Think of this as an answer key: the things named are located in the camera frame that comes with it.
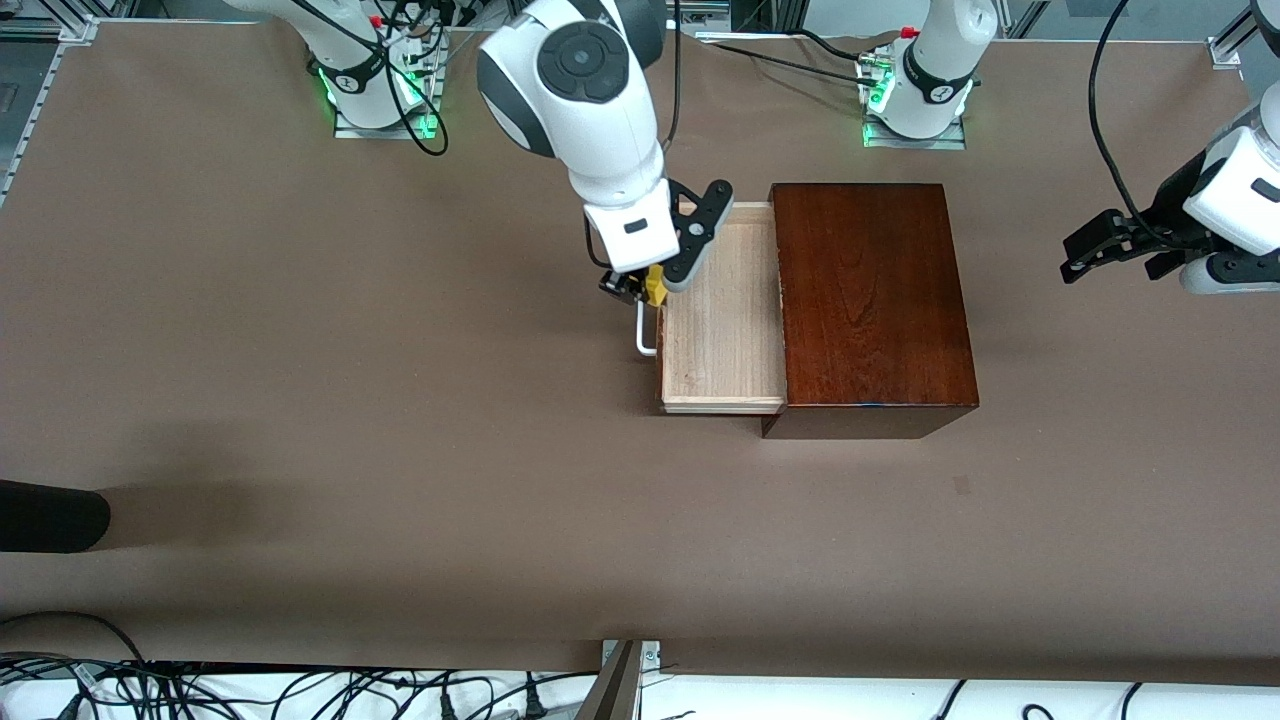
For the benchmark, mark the black power plug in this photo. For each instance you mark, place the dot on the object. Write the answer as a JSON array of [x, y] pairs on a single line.
[[533, 706], [449, 706]]

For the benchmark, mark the dark brown wooden cabinet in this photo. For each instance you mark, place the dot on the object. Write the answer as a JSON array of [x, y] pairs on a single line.
[[870, 300]]

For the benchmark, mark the silver metal corner bracket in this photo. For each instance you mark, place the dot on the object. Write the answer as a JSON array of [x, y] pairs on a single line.
[[650, 655], [1225, 52]]

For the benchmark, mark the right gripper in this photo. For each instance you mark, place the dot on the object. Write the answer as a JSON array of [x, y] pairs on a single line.
[[622, 285]]

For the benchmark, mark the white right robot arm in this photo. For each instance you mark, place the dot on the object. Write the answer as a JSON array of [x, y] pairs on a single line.
[[590, 110]]

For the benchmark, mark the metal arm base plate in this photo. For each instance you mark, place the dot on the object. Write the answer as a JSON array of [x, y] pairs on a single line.
[[915, 143], [390, 133]]

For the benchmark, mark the aluminium table edge rail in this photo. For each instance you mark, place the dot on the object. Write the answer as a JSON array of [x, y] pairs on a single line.
[[36, 90]]

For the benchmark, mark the dark metal strut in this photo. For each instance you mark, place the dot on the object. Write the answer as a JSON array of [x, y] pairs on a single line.
[[612, 695]]

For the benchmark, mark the light wood drawer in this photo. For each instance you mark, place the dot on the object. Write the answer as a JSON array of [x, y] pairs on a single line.
[[720, 340]]

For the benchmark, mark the brown paper table cover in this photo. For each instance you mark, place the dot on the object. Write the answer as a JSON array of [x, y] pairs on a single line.
[[500, 500]]

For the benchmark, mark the aluminium frame strut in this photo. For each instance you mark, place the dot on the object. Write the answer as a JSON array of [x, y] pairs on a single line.
[[1242, 22]]

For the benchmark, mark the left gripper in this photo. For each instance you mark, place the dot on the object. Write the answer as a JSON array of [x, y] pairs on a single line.
[[1168, 222]]

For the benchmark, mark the yellow cube block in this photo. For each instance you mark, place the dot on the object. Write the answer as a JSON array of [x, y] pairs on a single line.
[[656, 288]]

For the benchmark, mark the aluminium frame profile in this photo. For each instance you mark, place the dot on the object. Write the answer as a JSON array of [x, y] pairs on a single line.
[[700, 15]]

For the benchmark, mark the black ribbed foam pole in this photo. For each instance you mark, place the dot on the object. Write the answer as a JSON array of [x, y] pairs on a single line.
[[50, 517]]

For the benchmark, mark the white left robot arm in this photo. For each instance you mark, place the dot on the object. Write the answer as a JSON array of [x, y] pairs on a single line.
[[935, 70]]

